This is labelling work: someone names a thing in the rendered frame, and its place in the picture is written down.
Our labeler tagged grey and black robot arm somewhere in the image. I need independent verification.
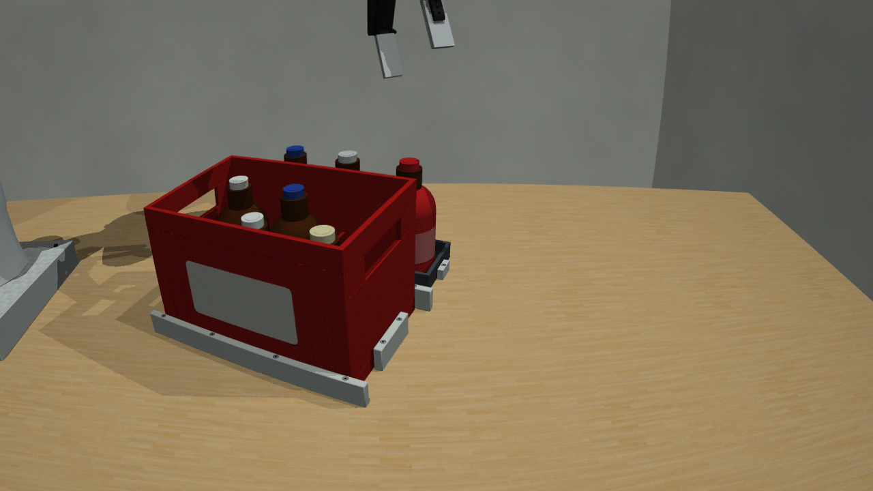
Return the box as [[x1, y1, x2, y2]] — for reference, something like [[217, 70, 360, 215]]
[[0, 181, 29, 286]]

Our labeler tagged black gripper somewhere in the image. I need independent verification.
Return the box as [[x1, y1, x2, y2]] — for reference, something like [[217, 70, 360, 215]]
[[368, 0, 455, 79]]

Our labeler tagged brown glass bottle with cream cap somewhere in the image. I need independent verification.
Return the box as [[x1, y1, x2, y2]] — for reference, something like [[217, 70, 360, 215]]
[[307, 225, 340, 246]]

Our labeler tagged brown bottle with blue cap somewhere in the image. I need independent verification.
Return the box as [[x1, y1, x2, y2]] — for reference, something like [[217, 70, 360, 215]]
[[270, 184, 322, 239]]

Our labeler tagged brown bottle with white cap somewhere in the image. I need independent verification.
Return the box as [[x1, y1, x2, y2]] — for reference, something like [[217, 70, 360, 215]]
[[218, 176, 270, 231], [240, 212, 268, 231]]

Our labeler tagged blue bottle with light blue label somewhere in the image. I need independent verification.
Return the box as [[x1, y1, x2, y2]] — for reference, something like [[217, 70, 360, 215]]
[[284, 145, 307, 164]]

